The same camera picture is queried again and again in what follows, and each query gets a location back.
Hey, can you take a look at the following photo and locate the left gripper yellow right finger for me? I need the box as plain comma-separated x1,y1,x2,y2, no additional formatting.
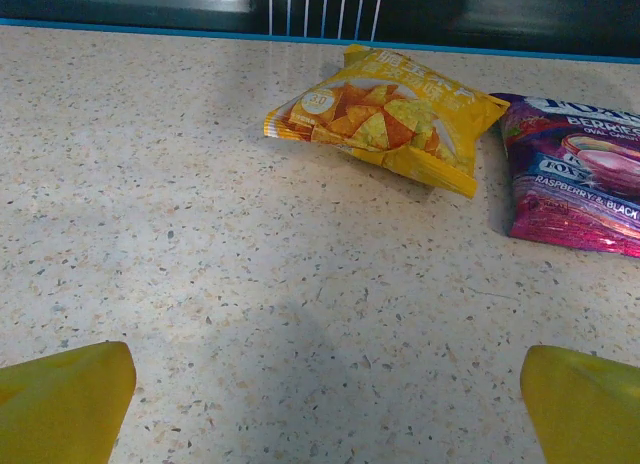
520,344,640,464

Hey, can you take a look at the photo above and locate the purple berry candy bag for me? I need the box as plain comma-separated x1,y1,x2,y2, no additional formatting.
487,91,640,259

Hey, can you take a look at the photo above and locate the yellow corn chips bag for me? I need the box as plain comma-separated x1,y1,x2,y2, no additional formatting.
263,43,511,200

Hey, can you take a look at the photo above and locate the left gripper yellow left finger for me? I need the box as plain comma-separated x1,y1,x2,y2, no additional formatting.
0,340,138,464

